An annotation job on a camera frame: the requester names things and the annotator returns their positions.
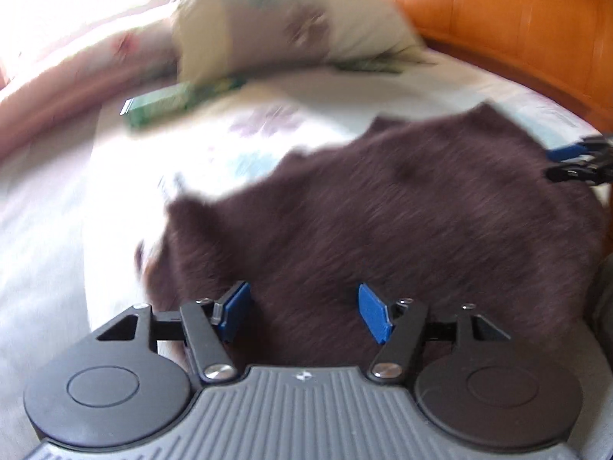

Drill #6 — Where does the dark brown fuzzy garment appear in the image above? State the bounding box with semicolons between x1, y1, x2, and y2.
135;103;608;366

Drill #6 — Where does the orange wooden headboard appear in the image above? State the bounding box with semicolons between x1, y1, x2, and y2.
395;0;612;131

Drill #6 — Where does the pastel patchwork bed sheet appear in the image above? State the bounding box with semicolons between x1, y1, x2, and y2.
1;52;597;459

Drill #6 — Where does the green white tube box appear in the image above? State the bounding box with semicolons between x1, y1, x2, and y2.
120;77;246;130

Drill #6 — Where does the pink floral folded quilt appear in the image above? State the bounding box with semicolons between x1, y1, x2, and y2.
1;4;178;158

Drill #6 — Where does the floral patchwork pillow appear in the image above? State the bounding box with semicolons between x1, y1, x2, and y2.
168;0;425;84

